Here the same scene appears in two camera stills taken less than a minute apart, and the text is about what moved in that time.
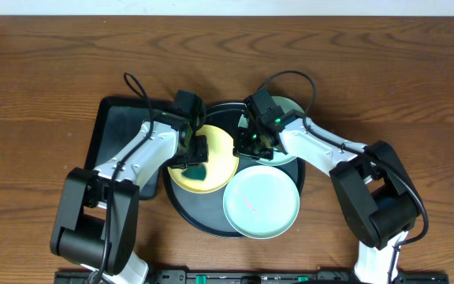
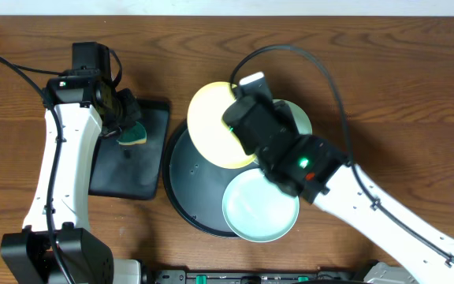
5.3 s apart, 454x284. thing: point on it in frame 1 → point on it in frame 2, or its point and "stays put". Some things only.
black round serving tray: [207, 211] stays put
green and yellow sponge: [195, 173] → [135, 135]
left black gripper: [195, 155] → [131, 111]
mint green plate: [261, 202] stays put
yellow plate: [222, 165] → [214, 140]
